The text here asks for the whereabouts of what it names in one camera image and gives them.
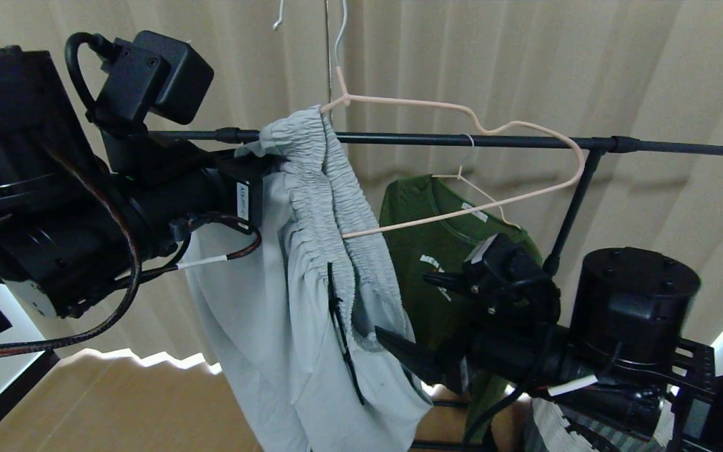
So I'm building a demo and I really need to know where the pale grey garment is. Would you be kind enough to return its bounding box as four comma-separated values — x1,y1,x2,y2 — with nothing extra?
183,105,432,452

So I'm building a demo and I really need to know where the green long-sleeved shirt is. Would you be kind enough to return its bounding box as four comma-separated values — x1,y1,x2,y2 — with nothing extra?
379,176,544,440

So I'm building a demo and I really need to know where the pink clothes hanger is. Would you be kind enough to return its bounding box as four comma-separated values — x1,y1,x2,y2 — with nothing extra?
432,134,521,230
272,0,586,240

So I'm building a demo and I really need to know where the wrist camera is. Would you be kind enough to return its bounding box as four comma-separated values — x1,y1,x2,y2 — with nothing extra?
88,30,215,176
423,234,563,330

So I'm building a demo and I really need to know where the beige curtain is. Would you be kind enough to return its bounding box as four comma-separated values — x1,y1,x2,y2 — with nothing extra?
0,0,723,377

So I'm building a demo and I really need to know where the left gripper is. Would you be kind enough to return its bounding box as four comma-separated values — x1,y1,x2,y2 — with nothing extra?
0,154,268,318

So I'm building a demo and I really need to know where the black clothes rack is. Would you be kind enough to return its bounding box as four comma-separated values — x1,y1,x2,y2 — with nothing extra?
148,127,723,452

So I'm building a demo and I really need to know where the white laundry basket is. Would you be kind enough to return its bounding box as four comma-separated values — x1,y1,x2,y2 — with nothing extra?
525,399,676,452

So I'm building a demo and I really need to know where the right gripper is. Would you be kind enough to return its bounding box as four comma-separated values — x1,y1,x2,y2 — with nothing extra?
440,323,588,402

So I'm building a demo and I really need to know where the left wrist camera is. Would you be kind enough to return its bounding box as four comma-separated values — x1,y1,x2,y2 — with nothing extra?
88,30,215,176

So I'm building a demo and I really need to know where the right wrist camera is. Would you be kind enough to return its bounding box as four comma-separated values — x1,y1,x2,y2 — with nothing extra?
423,234,563,330

